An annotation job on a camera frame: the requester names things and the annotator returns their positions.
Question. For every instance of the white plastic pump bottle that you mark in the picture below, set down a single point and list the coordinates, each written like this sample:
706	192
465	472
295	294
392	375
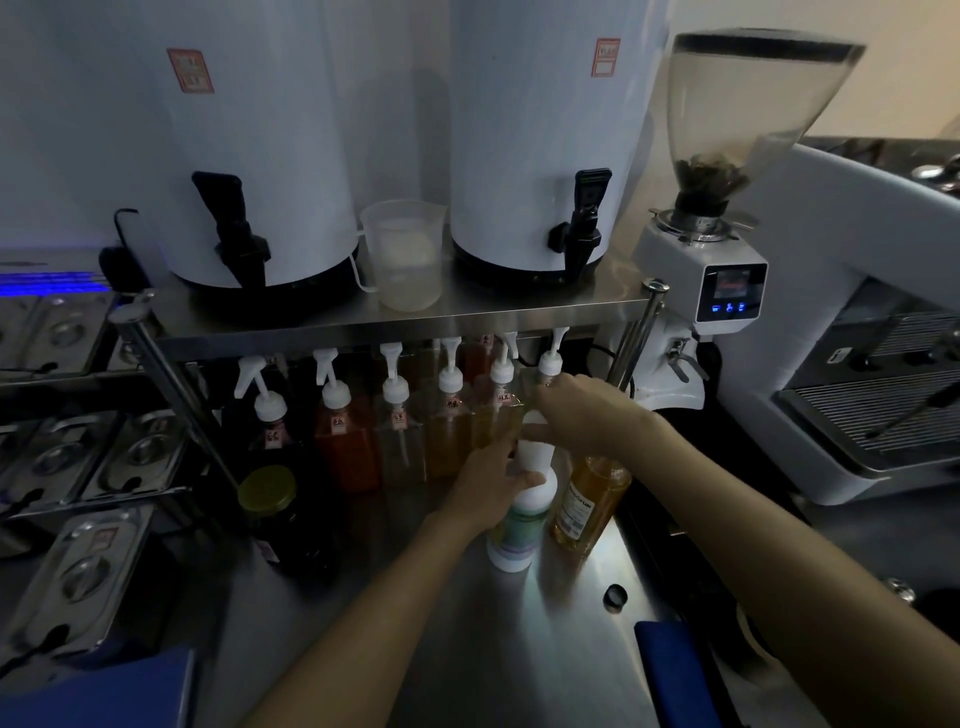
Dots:
519	532

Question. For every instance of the person's left forearm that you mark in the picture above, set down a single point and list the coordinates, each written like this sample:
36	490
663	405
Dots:
360	622

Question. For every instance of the blue cloth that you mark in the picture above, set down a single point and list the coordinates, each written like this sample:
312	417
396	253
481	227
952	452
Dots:
675	675

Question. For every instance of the white insulated drink dispenser barrel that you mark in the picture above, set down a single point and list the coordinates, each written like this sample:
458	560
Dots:
247	112
525	112

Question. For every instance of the clear plastic measuring jug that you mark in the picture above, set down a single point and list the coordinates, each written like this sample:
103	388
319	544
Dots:
401	262

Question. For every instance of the stainless steel shelf rack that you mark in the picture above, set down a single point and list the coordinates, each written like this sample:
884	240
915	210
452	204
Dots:
375	320

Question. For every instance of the amber syrup bottle with label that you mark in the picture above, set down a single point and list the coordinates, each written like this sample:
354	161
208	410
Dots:
592	502

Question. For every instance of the small silver knob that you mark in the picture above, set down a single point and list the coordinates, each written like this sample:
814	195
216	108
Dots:
900	590

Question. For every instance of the person's right fingers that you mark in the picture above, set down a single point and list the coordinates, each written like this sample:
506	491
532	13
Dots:
547	420

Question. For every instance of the group of steel lidded pans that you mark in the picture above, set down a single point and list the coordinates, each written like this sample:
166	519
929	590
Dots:
75	570

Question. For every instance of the white coffee grinder with hopper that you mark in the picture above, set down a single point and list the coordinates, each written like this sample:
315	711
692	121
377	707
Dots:
675	251

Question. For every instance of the small black bottle cap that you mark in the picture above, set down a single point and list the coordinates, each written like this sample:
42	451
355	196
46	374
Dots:
616	596

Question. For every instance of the person's right hand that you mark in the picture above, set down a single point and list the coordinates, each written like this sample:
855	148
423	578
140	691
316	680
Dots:
600	416

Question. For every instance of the person's left hand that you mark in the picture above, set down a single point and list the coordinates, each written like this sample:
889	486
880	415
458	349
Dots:
484	487

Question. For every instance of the white espresso machine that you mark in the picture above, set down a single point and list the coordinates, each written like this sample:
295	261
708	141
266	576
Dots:
810	225

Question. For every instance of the black rubber mat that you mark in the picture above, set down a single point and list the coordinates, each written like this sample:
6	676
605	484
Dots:
712	472

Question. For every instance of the dark jar with yellow lid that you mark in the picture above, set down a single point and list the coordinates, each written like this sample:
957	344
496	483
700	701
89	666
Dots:
277	525

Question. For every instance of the row of syrup pump bottles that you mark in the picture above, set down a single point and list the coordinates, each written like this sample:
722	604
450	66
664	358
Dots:
345	442

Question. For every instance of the person's left fingers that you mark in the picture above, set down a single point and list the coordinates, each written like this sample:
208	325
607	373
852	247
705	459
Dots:
514	465

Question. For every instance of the person's right forearm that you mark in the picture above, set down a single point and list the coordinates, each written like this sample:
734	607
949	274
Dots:
787	585

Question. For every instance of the blue plastic box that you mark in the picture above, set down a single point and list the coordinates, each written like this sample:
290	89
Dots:
97	697

